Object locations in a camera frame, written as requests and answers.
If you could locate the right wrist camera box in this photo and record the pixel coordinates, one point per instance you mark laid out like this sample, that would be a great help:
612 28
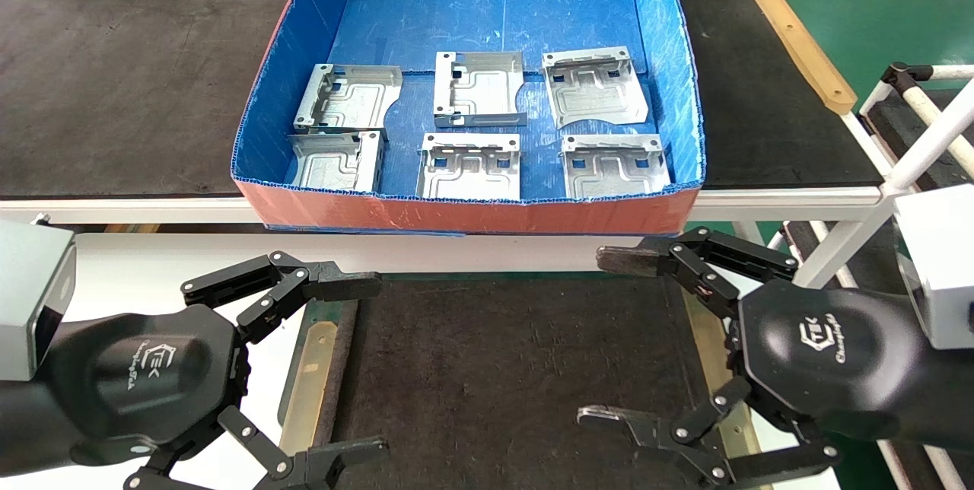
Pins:
943 269

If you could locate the tan edge strip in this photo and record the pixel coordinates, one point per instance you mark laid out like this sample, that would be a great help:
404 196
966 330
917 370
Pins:
308 391
704 338

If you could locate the long tan wooden strip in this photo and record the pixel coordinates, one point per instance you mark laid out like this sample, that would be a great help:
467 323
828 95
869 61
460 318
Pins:
799 41

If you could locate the white pipe rack frame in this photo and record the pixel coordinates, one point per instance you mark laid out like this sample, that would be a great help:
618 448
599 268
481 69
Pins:
875 208

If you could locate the blue corrugated box orange outside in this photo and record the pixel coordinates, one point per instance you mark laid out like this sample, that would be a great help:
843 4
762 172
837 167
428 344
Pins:
487 18

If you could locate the small black work mat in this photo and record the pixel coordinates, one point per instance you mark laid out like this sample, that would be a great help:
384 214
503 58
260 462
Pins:
494 368

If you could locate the metal bracket with side wall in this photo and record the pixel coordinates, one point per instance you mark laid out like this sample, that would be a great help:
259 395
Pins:
331 167

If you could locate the black pipe joint clamp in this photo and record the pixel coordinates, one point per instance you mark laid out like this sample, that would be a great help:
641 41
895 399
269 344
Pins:
905 77

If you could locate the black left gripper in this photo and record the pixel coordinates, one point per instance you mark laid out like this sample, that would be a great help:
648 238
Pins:
144 383

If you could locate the stamped sheet metal bracket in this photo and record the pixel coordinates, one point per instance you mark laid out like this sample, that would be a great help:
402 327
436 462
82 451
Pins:
597 94
616 174
487 90
468 174

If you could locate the metal bracket with curved cutout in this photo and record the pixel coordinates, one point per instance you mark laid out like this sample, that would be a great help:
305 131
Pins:
358 98

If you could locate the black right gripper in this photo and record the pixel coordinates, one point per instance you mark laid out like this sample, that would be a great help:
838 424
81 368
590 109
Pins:
829 361

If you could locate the large black rubber mat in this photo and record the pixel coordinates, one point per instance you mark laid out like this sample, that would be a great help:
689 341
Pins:
137 79

